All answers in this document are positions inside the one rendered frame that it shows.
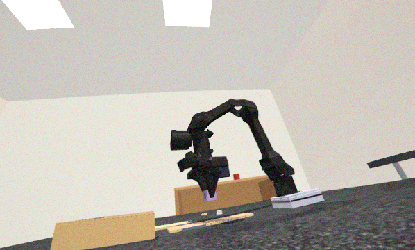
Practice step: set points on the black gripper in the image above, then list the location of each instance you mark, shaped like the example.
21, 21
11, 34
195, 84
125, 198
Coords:
207, 175

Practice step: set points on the purple cube with black x marks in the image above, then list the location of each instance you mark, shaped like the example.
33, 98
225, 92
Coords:
206, 196

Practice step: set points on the cream speckled strip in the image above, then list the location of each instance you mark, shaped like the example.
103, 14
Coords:
210, 222

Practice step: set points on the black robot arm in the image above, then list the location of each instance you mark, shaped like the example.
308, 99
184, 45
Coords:
272, 163

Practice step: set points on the pale yellow strip with cyan dots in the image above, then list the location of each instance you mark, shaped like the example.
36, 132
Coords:
169, 226

